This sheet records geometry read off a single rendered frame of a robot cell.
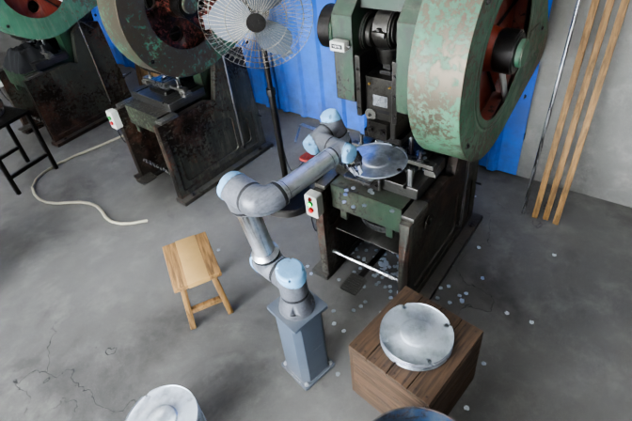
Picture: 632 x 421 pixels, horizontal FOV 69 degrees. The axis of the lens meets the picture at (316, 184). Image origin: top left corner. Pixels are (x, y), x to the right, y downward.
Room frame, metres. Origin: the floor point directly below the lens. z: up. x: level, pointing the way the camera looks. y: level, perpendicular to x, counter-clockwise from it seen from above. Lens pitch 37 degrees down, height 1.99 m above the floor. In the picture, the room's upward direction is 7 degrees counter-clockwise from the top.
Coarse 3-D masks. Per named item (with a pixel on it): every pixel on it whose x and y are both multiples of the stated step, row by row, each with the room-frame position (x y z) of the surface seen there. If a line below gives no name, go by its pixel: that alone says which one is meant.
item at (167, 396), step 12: (156, 396) 1.02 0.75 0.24; (168, 396) 1.02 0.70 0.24; (180, 396) 1.01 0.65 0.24; (192, 396) 1.00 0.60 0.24; (132, 408) 0.98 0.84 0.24; (144, 408) 0.98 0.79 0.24; (156, 408) 0.97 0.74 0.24; (168, 408) 0.96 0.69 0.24; (180, 408) 0.96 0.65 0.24; (192, 408) 0.95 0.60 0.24; (132, 420) 0.93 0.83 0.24; (144, 420) 0.93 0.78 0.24; (156, 420) 0.92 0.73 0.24; (168, 420) 0.91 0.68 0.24; (180, 420) 0.91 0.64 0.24; (192, 420) 0.90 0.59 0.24
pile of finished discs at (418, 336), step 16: (400, 304) 1.21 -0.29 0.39; (416, 304) 1.21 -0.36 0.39; (384, 320) 1.15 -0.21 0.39; (400, 320) 1.14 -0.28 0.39; (416, 320) 1.12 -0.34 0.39; (432, 320) 1.12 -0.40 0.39; (448, 320) 1.11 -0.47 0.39; (384, 336) 1.07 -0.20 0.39; (400, 336) 1.06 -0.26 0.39; (416, 336) 1.05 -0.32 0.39; (432, 336) 1.04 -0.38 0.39; (448, 336) 1.04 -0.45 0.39; (400, 352) 0.99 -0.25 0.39; (416, 352) 0.99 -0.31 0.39; (432, 352) 0.98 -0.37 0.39; (448, 352) 0.97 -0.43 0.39; (416, 368) 0.93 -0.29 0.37; (432, 368) 0.93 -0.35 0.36
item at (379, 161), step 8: (368, 144) 1.88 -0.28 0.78; (376, 144) 1.87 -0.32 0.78; (384, 144) 1.86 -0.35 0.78; (360, 152) 1.81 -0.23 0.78; (368, 152) 1.81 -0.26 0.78; (376, 152) 1.79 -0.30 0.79; (384, 152) 1.79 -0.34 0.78; (392, 152) 1.78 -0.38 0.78; (400, 152) 1.78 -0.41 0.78; (368, 160) 1.74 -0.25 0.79; (376, 160) 1.73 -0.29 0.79; (384, 160) 1.72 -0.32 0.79; (392, 160) 1.72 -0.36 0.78; (400, 160) 1.71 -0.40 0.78; (368, 168) 1.68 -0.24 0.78; (376, 168) 1.67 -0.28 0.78; (384, 168) 1.66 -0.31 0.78; (392, 168) 1.66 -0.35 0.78; (360, 176) 1.62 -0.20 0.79; (368, 176) 1.62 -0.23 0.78; (376, 176) 1.61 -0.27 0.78; (384, 176) 1.61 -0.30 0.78
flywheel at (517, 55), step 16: (512, 0) 1.75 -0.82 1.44; (528, 0) 1.76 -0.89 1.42; (512, 16) 1.77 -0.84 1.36; (528, 16) 1.80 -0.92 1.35; (496, 32) 1.53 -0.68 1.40; (512, 32) 1.51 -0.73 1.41; (496, 48) 1.49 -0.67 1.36; (512, 48) 1.46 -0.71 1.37; (528, 48) 1.51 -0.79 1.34; (496, 64) 1.48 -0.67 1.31; (512, 64) 1.46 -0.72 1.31; (496, 80) 1.71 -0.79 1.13; (512, 80) 1.74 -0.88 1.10; (480, 96) 1.58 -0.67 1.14; (496, 96) 1.67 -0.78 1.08; (496, 112) 1.62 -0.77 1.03
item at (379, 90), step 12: (372, 72) 1.84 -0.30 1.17; (384, 72) 1.80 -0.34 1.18; (372, 84) 1.79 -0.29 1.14; (384, 84) 1.76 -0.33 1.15; (372, 96) 1.79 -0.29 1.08; (384, 96) 1.76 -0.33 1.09; (372, 108) 1.79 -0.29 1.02; (384, 108) 1.76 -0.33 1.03; (372, 120) 1.77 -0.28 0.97; (384, 120) 1.76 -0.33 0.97; (372, 132) 1.76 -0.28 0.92; (384, 132) 1.72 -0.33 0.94; (396, 132) 1.73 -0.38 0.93
